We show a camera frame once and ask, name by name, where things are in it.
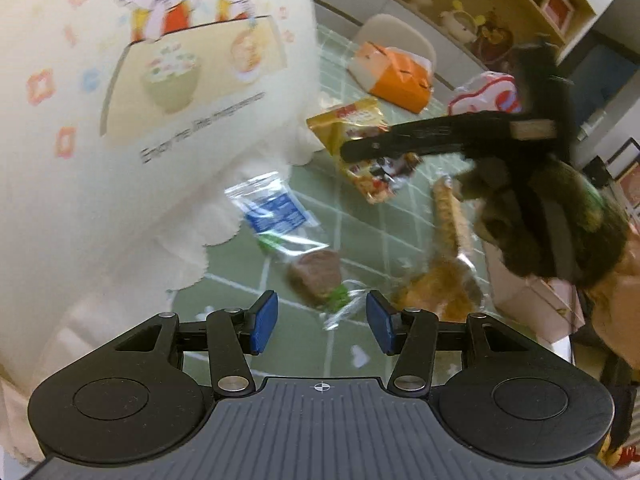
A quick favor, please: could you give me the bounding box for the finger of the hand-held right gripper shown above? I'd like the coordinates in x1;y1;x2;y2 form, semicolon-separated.
340;112;558;163

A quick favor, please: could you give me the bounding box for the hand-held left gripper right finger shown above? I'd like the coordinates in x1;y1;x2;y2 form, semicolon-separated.
366;290;532;396

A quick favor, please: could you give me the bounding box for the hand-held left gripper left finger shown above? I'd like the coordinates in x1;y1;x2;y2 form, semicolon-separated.
115;290;280;394

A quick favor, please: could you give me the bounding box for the brown cake clear wrapper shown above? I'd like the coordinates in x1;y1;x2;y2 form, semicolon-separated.
285;250;372;332

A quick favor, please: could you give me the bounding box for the yellow snack packet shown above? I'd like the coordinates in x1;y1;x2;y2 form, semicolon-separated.
306;97;423;206

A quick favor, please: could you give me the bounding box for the pink cardboard box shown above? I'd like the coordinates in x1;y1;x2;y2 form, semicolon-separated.
482;245;583;346

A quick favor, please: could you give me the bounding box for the orange white box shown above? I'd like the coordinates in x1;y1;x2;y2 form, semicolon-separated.
348;40;435;113

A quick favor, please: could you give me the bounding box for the red white cartoon bag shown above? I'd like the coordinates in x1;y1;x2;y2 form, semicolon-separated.
447;71;523;117

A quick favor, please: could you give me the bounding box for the biscuit sticks packet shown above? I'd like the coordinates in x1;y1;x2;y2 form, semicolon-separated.
392;255;488;322

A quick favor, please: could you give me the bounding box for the long biscuit bar packet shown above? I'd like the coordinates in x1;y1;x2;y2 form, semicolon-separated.
431;175;473;261

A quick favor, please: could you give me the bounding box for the blue white clear packet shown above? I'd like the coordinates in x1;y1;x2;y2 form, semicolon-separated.
225;171;331;261

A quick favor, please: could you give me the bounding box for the white plush toy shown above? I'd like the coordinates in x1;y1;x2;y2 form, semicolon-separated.
440;0;483;43

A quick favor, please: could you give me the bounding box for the pink framed picture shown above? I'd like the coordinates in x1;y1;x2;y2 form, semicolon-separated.
540;0;576;26

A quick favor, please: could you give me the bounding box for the cream cartoon cloth bag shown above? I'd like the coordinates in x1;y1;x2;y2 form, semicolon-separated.
0;0;326;461

